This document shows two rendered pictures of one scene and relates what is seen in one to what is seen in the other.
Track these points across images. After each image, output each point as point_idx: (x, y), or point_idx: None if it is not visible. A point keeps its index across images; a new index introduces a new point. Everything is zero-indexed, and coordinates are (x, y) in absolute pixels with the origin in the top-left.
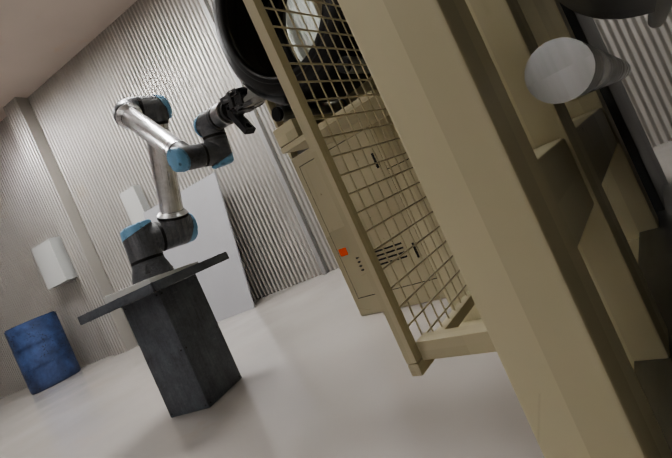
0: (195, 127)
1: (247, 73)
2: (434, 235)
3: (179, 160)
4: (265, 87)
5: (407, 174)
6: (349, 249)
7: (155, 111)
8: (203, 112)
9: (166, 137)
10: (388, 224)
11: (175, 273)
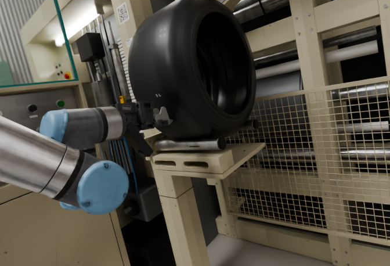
0: (64, 130)
1: (207, 100)
2: (197, 244)
3: (127, 187)
4: (217, 118)
5: (187, 201)
6: None
7: None
8: (80, 111)
9: (44, 136)
10: (97, 262)
11: None
